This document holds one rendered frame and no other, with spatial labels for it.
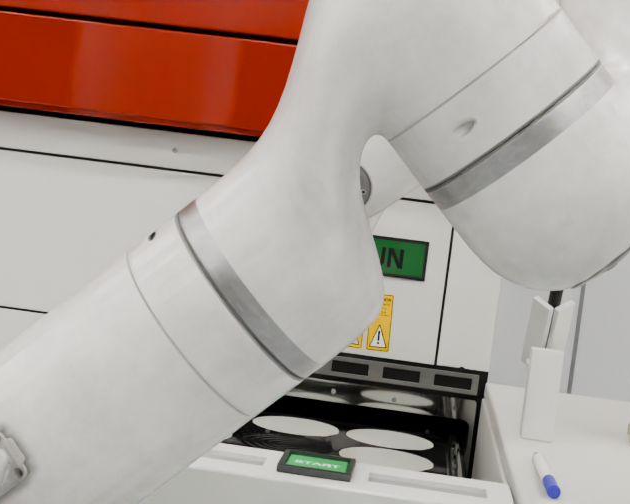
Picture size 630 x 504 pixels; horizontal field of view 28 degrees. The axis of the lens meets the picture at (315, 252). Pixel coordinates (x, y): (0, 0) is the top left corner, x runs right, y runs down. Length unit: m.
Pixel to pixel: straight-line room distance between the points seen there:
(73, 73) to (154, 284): 0.88
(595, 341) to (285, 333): 2.41
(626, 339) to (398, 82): 2.43
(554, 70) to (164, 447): 0.29
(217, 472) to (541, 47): 0.42
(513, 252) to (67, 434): 0.26
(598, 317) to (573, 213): 2.38
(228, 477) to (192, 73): 0.69
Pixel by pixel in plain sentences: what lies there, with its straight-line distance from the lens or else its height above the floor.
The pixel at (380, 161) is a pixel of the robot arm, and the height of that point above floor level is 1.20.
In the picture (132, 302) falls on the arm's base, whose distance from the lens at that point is 0.68.
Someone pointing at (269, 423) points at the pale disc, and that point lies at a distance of 1.44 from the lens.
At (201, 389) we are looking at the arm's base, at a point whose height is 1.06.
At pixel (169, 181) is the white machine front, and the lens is 1.56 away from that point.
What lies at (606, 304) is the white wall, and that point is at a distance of 3.05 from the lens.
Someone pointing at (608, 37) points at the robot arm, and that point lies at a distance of 0.77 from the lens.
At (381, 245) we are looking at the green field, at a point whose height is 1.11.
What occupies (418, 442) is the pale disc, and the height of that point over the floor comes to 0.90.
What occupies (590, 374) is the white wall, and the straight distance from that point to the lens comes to 3.06.
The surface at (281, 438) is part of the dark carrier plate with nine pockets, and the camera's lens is 1.37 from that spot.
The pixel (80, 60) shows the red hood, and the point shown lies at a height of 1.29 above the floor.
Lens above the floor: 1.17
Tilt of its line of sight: 3 degrees down
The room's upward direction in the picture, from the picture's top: 7 degrees clockwise
